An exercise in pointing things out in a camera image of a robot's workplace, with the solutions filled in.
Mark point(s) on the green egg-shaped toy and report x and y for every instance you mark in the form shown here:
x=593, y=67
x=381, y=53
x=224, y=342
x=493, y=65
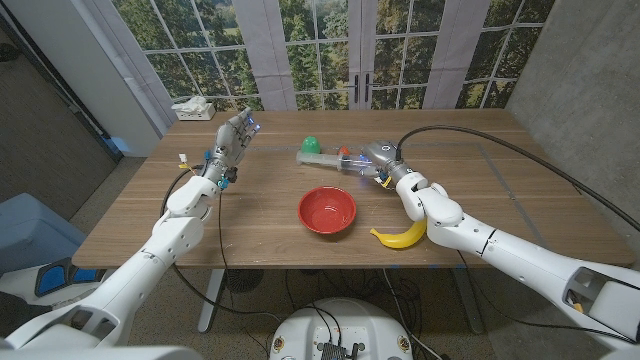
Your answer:
x=310, y=146

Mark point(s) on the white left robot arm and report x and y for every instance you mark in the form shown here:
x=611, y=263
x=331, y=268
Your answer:
x=135, y=280

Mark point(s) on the white device with blue pads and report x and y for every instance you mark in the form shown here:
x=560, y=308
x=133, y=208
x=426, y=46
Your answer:
x=50, y=280

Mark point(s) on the large clear plastic syringe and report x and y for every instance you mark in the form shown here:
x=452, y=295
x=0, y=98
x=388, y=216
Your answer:
x=320, y=159

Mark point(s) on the white tissue box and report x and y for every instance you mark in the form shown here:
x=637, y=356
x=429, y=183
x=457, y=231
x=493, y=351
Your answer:
x=196, y=112

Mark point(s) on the grey table leg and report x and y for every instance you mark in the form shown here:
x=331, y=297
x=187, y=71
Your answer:
x=470, y=310

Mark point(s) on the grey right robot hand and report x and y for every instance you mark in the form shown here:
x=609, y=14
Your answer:
x=382, y=157

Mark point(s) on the white robot torso edge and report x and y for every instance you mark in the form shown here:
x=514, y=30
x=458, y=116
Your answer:
x=100, y=354

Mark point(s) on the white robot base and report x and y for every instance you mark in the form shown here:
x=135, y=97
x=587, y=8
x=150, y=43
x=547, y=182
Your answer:
x=340, y=320

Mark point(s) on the yellow toy banana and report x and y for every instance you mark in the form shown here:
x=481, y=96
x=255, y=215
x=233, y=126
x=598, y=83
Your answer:
x=395, y=242

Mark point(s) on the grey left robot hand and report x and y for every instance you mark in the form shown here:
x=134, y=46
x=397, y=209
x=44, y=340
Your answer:
x=227, y=145

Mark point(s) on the small red toy strawberry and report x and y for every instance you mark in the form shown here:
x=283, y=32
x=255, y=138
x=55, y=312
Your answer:
x=343, y=150

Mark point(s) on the round black fan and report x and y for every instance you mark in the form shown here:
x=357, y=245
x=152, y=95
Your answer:
x=244, y=280

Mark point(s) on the red bowl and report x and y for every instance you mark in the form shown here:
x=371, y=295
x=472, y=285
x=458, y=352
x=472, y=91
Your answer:
x=327, y=212

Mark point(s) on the white table leg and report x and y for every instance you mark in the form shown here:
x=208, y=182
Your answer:
x=210, y=305

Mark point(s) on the printed window backdrop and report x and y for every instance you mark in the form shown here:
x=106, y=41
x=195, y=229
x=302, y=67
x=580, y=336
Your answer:
x=310, y=50

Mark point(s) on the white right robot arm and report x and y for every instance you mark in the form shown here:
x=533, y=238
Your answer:
x=525, y=260

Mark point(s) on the light blue bin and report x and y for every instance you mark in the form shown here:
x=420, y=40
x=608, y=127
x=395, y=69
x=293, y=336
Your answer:
x=30, y=235

